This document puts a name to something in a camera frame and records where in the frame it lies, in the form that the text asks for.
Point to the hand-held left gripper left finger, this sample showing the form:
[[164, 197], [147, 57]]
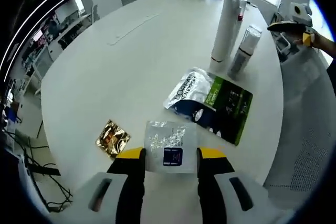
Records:
[[128, 190]]

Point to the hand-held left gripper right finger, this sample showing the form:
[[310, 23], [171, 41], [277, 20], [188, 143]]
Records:
[[210, 190]]

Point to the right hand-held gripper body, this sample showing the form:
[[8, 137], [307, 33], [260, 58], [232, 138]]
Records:
[[302, 14]]

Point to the gold foil skincare sachet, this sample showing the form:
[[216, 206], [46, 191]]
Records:
[[113, 137]]

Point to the tall white skincare tube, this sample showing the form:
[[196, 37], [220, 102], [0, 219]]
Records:
[[225, 37]]

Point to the green silver skincare sachet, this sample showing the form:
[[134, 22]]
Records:
[[210, 103]]

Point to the person's right hand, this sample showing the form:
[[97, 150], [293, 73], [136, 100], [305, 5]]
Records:
[[319, 41]]

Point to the white mesh office chair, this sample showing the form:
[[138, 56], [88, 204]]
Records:
[[302, 129]]

